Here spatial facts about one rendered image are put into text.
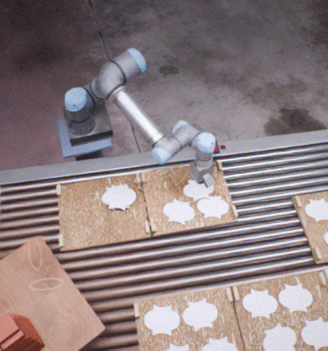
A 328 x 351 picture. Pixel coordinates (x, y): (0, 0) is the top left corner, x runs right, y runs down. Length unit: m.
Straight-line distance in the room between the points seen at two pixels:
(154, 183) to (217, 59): 2.28
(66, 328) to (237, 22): 3.65
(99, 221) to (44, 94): 2.11
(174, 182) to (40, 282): 0.78
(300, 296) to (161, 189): 0.80
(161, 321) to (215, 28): 3.34
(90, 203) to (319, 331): 1.15
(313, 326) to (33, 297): 1.14
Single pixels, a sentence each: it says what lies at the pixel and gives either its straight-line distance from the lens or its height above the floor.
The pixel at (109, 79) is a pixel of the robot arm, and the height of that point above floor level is 1.47.
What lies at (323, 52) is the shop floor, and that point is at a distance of 4.41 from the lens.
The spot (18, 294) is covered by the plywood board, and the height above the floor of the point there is 1.04.
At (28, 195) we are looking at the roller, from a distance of 2.05.
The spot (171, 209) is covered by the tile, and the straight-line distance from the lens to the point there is 1.88.
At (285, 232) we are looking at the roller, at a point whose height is 0.92.
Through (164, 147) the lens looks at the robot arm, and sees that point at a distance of 1.59.
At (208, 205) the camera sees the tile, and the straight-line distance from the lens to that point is 1.90.
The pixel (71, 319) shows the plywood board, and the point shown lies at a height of 1.04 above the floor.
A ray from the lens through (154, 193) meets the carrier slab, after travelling 1.93.
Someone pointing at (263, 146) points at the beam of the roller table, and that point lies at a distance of 2.19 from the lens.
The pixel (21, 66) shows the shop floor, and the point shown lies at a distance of 4.14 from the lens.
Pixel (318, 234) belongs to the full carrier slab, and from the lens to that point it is 1.97.
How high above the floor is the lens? 2.60
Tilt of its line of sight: 57 degrees down
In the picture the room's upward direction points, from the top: 1 degrees clockwise
